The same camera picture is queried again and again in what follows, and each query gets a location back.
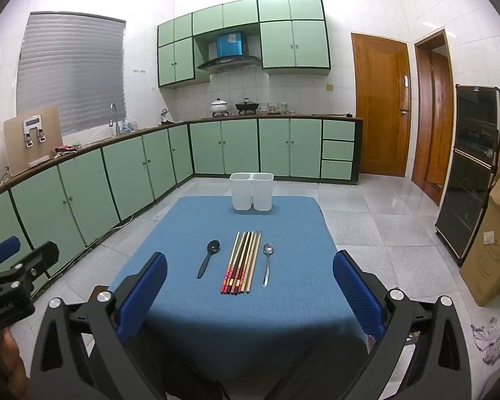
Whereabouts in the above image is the dark brown countertop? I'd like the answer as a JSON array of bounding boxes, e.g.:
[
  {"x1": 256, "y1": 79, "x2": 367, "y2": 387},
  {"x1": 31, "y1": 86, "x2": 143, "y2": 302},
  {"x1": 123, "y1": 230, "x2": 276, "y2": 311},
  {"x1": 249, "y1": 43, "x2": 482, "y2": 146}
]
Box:
[{"x1": 0, "y1": 116, "x2": 364, "y2": 207}]

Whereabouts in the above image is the green cabinet drawer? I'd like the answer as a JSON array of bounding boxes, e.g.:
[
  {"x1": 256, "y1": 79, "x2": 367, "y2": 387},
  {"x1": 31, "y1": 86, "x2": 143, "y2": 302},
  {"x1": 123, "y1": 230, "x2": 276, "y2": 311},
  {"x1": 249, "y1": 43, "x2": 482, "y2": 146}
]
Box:
[
  {"x1": 322, "y1": 120, "x2": 356, "y2": 141},
  {"x1": 321, "y1": 160, "x2": 353, "y2": 180},
  {"x1": 322, "y1": 141, "x2": 355, "y2": 161}
]

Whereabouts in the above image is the person's left hand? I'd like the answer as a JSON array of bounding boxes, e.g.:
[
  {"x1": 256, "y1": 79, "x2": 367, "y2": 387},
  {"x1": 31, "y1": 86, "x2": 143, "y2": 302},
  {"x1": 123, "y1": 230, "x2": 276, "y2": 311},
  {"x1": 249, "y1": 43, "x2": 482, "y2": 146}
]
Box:
[{"x1": 0, "y1": 328, "x2": 28, "y2": 390}]

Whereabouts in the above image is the cardboard box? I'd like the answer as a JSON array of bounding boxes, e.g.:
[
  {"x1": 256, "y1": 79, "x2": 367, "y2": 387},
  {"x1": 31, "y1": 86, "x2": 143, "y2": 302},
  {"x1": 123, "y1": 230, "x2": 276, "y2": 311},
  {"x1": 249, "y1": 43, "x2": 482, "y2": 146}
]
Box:
[{"x1": 459, "y1": 175, "x2": 500, "y2": 307}]

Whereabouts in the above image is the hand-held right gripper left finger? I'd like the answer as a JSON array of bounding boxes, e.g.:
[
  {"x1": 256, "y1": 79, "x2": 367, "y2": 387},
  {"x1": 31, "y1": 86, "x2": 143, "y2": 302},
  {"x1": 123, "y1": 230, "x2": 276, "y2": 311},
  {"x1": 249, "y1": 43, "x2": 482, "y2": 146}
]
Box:
[{"x1": 29, "y1": 252, "x2": 171, "y2": 400}]

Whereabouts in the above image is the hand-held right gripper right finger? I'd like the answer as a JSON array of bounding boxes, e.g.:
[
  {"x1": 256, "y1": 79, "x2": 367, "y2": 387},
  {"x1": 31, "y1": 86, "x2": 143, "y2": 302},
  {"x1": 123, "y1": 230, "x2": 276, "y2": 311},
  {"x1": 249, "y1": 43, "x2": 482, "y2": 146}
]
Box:
[{"x1": 329, "y1": 250, "x2": 473, "y2": 400}]

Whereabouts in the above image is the crumpled printed rag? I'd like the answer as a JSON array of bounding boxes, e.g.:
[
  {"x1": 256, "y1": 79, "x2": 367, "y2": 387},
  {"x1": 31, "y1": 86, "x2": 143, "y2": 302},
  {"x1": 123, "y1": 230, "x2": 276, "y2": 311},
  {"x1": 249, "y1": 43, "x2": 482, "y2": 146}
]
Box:
[{"x1": 471, "y1": 317, "x2": 500, "y2": 363}]

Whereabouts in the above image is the blue tablecloth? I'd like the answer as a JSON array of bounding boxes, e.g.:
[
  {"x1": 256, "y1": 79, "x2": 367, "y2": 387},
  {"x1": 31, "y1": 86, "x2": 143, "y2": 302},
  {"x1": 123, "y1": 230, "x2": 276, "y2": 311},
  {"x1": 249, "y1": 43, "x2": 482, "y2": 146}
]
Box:
[{"x1": 108, "y1": 196, "x2": 369, "y2": 384}]

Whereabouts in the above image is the open wooden door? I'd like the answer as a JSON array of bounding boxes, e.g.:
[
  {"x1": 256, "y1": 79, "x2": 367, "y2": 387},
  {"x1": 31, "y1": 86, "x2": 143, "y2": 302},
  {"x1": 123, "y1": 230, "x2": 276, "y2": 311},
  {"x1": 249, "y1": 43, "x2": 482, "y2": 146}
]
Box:
[{"x1": 412, "y1": 29, "x2": 455, "y2": 206}]

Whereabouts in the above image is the green wall cabinet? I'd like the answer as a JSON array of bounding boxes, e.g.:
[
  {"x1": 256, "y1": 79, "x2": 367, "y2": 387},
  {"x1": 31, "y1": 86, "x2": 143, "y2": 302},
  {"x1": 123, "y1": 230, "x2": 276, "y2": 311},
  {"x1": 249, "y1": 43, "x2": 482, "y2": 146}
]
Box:
[
  {"x1": 192, "y1": 0, "x2": 260, "y2": 36},
  {"x1": 157, "y1": 12, "x2": 211, "y2": 89},
  {"x1": 257, "y1": 0, "x2": 332, "y2": 76}
]

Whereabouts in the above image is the metal spoon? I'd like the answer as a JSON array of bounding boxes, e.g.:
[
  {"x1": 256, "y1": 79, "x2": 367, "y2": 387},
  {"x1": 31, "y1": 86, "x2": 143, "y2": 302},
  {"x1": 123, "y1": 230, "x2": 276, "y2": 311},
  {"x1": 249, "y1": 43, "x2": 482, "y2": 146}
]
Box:
[{"x1": 262, "y1": 243, "x2": 274, "y2": 288}]

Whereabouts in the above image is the range hood with blue film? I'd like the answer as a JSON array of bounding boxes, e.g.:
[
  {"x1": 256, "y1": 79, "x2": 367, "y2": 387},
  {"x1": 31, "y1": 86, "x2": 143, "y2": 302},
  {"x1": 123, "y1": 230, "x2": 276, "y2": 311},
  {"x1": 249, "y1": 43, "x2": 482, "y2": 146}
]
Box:
[{"x1": 197, "y1": 31, "x2": 262, "y2": 71}]

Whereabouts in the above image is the black wok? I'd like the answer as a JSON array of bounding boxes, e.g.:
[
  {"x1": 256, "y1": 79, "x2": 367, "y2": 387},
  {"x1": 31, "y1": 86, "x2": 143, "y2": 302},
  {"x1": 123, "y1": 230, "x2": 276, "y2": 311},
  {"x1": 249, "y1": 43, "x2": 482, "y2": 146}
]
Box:
[{"x1": 235, "y1": 98, "x2": 260, "y2": 116}]

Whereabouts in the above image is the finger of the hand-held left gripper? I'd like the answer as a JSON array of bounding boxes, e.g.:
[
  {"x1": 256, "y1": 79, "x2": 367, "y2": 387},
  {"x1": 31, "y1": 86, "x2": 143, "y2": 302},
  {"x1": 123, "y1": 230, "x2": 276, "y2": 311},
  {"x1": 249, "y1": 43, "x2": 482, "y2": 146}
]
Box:
[
  {"x1": 0, "y1": 236, "x2": 21, "y2": 267},
  {"x1": 8, "y1": 241, "x2": 60, "y2": 288}
]

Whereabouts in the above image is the white device on board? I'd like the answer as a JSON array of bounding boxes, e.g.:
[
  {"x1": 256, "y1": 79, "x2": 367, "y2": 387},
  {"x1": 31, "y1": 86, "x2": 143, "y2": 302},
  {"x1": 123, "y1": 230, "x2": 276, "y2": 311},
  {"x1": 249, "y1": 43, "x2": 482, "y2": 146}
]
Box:
[{"x1": 24, "y1": 120, "x2": 48, "y2": 147}]

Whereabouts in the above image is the black plastic spoon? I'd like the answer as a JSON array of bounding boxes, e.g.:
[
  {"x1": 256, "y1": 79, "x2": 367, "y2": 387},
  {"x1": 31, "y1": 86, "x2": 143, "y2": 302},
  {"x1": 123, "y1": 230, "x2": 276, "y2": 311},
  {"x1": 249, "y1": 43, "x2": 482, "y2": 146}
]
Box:
[{"x1": 197, "y1": 239, "x2": 221, "y2": 279}]

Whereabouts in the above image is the row of chopsticks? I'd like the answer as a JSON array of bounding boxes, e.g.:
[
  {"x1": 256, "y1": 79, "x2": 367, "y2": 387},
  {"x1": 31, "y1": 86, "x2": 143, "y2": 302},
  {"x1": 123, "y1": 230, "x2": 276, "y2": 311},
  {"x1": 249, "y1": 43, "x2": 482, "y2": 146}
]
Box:
[{"x1": 221, "y1": 230, "x2": 262, "y2": 295}]

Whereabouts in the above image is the green base cabinet with drawers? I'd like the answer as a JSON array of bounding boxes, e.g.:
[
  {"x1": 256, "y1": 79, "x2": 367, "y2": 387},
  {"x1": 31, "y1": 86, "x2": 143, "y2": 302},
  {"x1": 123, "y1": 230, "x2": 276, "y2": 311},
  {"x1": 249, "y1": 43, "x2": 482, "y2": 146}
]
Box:
[{"x1": 189, "y1": 117, "x2": 363, "y2": 185}]

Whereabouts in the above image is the black glass-front cabinet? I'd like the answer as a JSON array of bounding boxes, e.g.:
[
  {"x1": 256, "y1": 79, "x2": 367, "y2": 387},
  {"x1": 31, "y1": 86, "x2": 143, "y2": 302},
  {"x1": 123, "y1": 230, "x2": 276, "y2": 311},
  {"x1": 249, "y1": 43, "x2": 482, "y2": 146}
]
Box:
[{"x1": 435, "y1": 84, "x2": 500, "y2": 266}]

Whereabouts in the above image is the grey window blind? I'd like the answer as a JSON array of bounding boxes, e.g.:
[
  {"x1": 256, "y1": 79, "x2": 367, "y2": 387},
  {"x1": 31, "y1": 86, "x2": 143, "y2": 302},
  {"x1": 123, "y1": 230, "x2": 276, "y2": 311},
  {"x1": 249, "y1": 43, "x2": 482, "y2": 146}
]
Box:
[{"x1": 17, "y1": 12, "x2": 127, "y2": 136}]

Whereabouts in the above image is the wooden board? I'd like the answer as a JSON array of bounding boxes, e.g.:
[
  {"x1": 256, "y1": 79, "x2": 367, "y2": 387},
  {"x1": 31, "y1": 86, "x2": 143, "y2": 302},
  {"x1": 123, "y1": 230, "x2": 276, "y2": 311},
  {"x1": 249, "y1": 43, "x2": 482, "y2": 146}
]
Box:
[{"x1": 3, "y1": 106, "x2": 63, "y2": 176}]

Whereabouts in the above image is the white two-compartment utensil holder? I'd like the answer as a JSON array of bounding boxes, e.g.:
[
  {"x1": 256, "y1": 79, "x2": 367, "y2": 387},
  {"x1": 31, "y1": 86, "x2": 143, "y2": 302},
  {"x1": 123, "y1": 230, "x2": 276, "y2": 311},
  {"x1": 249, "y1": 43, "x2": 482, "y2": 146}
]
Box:
[{"x1": 229, "y1": 172, "x2": 275, "y2": 211}]

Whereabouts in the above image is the closed wooden door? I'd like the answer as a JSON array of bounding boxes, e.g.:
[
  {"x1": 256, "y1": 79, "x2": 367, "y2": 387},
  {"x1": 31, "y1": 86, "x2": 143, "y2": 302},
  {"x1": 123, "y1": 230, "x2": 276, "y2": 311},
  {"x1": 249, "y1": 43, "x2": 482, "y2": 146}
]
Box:
[{"x1": 351, "y1": 32, "x2": 412, "y2": 178}]

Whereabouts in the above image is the long green base cabinet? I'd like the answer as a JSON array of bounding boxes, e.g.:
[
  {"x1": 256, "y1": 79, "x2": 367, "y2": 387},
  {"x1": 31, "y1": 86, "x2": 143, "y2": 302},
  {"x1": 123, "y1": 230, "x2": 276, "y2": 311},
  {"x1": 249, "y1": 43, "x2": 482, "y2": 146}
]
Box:
[{"x1": 0, "y1": 123, "x2": 194, "y2": 267}]

